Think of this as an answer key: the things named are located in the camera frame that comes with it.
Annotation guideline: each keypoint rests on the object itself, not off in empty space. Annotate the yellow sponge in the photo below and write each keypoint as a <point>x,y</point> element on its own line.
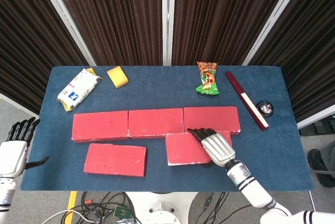
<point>117,76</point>

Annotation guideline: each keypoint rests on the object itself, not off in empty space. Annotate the red brick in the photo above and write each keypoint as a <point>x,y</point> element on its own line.
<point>115,159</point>
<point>155,122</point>
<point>99,125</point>
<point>183,149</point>
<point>212,118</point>

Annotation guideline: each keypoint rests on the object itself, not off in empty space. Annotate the round black metal object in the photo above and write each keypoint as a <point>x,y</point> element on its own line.
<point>265,109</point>

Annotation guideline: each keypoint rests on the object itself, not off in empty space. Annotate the green orange snack bag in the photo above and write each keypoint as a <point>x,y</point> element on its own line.
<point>207,78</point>

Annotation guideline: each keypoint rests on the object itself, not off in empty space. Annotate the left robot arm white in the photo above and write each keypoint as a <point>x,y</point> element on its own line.
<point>5,195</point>

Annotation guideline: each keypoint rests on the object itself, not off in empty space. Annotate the blue table cloth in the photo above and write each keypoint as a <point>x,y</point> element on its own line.
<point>162,95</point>

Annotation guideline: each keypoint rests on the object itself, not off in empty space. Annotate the black shoe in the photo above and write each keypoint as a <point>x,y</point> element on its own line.
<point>318,163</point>

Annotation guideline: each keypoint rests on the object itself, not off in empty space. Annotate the white tissue pack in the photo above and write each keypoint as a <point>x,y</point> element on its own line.
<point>77,89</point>

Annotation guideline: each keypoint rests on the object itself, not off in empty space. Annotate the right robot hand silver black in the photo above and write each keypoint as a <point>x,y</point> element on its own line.
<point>218,148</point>

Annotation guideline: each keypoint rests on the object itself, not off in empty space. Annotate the white partition post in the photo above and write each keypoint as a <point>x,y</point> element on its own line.
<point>316,120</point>
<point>274,17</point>
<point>65,14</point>
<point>168,20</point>

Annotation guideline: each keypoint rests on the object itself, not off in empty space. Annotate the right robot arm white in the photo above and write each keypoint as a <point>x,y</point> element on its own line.
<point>251,190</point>

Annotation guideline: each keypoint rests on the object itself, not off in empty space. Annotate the dark red long box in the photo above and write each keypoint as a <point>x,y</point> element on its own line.
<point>246,98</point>

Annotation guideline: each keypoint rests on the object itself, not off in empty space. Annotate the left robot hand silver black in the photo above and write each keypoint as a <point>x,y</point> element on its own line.
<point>11,158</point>

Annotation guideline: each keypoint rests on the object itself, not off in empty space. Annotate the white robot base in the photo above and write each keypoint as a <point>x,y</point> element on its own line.
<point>159,205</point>

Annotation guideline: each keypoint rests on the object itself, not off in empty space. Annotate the green circuit board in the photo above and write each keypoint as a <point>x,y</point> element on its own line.
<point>121,211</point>

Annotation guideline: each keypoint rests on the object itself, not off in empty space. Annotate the brown pleated curtain panel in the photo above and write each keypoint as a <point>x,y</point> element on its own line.
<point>115,17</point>
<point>308,51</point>
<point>222,17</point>
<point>26,38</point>

